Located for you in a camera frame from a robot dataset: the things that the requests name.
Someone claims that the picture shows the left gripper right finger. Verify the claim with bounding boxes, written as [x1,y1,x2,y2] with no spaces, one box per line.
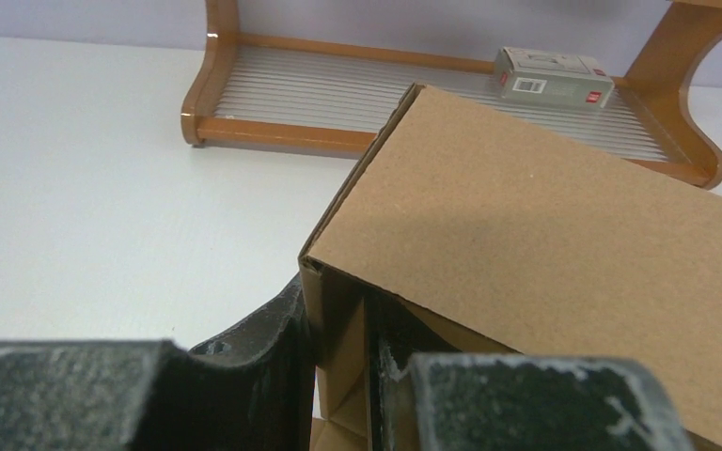
[366,294,693,450]

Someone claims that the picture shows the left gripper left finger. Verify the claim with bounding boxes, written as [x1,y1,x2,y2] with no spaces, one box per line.
[0,277,315,450]

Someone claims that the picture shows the brown cardboard box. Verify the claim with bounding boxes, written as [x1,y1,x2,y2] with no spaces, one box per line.
[299,85,722,447]

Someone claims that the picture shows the grey box bottom shelf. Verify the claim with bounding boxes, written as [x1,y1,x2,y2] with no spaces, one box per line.
[494,47,615,109]

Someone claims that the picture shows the orange wooden shelf rack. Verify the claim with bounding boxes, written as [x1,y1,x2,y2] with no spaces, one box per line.
[180,1,722,189]

